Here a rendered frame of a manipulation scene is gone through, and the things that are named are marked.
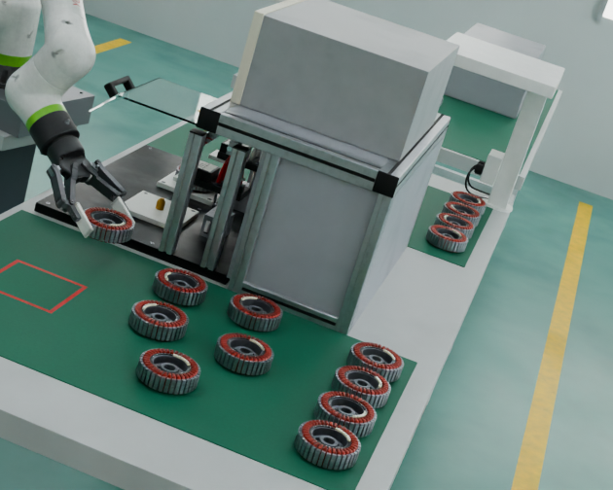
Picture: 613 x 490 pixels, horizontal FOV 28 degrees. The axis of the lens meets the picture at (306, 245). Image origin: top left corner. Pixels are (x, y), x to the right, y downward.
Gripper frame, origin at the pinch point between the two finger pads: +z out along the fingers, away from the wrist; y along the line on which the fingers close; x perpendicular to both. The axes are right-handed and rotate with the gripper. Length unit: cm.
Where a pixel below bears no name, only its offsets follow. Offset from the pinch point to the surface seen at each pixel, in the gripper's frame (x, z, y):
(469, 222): 5, 21, -123
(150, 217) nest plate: -9.8, -5.0, -24.0
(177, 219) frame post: 3.9, 3.9, -15.8
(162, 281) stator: 4.0, 17.7, -1.7
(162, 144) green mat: -35, -41, -72
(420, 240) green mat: 1, 21, -102
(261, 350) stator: 18.3, 42.7, -0.2
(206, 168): 4.9, -7.2, -32.6
